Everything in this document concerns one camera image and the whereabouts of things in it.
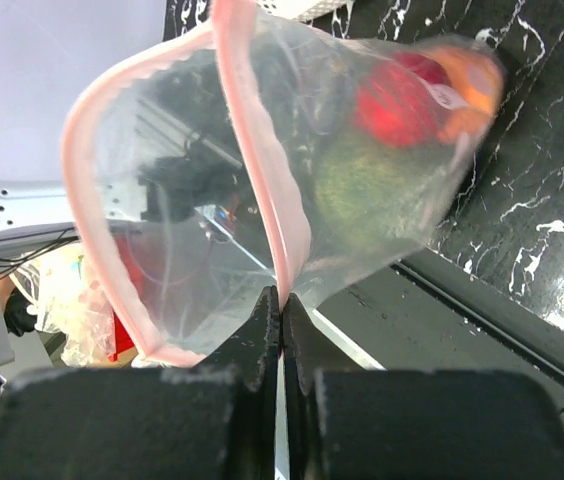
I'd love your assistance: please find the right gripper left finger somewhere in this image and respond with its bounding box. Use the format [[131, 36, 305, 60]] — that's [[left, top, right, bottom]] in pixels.
[[0, 287, 281, 479]]

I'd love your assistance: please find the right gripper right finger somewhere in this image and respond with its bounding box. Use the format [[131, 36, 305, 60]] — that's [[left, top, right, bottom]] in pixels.
[[281, 296, 564, 479]]

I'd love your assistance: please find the clear zip top bag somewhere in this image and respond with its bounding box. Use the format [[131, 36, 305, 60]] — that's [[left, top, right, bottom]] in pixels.
[[61, 1, 504, 366]]

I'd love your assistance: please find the green fake melon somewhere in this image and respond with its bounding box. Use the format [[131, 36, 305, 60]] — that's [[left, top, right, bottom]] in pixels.
[[314, 130, 452, 252]]

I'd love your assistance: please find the red fake pomegranate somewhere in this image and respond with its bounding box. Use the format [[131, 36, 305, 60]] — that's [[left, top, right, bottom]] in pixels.
[[353, 52, 451, 147]]

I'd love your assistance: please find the orange fake fruit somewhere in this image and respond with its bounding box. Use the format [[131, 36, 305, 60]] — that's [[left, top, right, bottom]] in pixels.
[[427, 45, 504, 144]]

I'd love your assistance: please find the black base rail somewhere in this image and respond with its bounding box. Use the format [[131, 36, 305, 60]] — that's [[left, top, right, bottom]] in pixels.
[[311, 251, 564, 427]]

